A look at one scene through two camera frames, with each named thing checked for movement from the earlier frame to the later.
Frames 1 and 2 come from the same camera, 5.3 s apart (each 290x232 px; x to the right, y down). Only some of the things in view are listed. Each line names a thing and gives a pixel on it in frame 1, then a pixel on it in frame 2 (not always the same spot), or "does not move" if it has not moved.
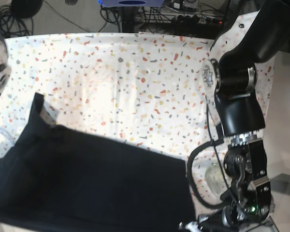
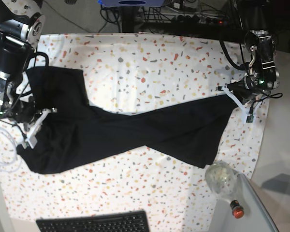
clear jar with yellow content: [217, 179] does not move
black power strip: [196, 19] does not move
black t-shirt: [60, 177] -> [75, 133]
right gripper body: [245, 165] -> [263, 76]
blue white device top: [131, 3] does not move
